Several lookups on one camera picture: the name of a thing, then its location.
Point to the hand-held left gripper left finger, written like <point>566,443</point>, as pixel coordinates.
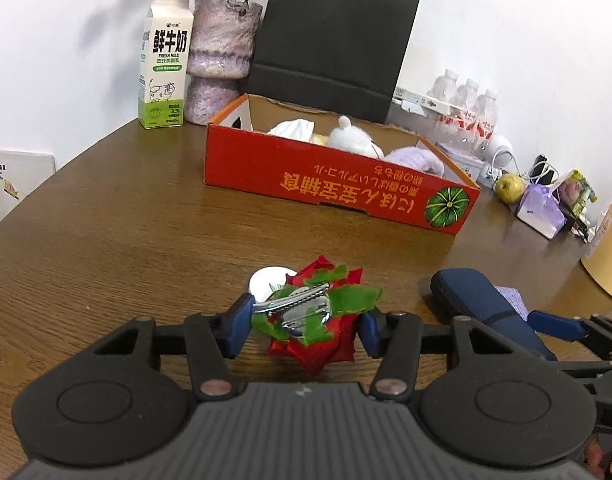
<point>238,325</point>

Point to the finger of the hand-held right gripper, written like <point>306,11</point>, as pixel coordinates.
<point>586,362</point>
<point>556,325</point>

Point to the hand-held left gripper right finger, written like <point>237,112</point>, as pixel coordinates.
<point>372,332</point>

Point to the red flower hair clip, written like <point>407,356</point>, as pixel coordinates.
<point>336,340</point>

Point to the navy glasses case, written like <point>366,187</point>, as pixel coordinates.
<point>471,295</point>

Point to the red cardboard box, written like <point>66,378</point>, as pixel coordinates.
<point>336,180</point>

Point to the purple towel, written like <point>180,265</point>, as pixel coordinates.
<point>416,157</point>

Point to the white and yellow plush toy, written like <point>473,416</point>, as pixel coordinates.
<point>351,137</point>

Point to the white paper towel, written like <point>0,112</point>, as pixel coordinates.
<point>293,130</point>

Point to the person's right hand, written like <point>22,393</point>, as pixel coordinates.
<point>606,460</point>

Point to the purple cleaning cloth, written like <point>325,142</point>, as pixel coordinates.
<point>513,300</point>

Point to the white round lid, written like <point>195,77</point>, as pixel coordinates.
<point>266,280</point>

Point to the cream thermos jug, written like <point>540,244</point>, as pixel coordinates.
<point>608,255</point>

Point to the purple tissue pack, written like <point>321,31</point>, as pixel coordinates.
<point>538,210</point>

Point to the colourful snack packet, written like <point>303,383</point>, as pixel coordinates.
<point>576,190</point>

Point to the yellow-green apple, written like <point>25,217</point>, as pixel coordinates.
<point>510,187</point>

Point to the pale tin box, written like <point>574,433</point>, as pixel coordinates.
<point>466,164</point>

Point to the small white fan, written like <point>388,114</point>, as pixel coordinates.
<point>501,145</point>

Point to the clear storage container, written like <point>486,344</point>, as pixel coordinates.
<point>406,119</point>

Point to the clear water bottle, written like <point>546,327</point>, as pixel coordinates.
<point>488,110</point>
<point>443,90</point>
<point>468,100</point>

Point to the white flat carton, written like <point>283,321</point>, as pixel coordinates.
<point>416,96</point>

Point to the white printed board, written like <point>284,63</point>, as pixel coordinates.
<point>20,185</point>

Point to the milk carton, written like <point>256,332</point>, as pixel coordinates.
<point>165,70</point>

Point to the pink mottled vase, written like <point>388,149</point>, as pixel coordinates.
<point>220,45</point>

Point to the black paper bag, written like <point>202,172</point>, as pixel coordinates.
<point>331,35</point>

